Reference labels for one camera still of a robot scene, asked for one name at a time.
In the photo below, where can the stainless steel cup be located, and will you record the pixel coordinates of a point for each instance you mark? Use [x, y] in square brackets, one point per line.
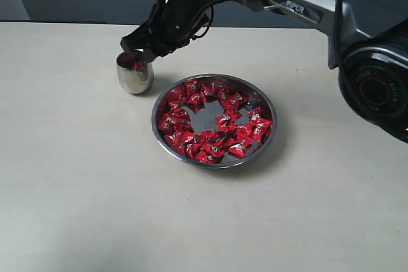
[133, 81]

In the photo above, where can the red candy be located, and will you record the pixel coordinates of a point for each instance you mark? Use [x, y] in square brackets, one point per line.
[137, 65]
[259, 128]
[223, 94]
[255, 116]
[236, 101]
[239, 150]
[212, 150]
[167, 124]

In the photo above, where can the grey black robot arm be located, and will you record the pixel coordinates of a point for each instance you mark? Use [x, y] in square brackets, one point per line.
[367, 43]

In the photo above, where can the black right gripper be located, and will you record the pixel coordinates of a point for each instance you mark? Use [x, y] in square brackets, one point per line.
[168, 30]

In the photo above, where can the round stainless steel plate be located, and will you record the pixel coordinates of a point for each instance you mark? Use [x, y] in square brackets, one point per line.
[201, 118]

